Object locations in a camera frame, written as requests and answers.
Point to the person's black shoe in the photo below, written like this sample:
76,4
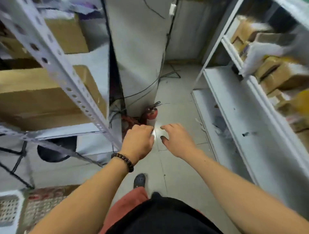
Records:
140,180
156,194

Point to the pale purple plastic bag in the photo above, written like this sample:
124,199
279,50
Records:
89,13

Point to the red and black floor tool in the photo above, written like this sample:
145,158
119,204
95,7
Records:
152,113

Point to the row of parcels shelf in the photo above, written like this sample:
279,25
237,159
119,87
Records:
284,77

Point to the person's red trouser leg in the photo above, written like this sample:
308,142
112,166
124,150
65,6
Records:
123,207

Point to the person's black shirt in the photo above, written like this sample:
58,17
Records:
164,217

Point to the person's right hand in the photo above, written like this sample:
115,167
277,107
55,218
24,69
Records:
178,142

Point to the person's left forearm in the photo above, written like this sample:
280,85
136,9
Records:
84,200

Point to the white plastic basket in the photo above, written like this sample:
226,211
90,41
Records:
9,194

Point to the corrugated metal shutter panel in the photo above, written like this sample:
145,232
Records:
193,29

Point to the person's right forearm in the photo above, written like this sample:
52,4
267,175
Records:
241,197

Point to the white perforated metal rack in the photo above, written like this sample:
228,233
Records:
43,53

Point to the person's left hand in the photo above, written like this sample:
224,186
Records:
137,142

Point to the big plain cardboard sheet box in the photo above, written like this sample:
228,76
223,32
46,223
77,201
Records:
31,101

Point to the white metal shelf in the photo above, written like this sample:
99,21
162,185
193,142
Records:
229,108

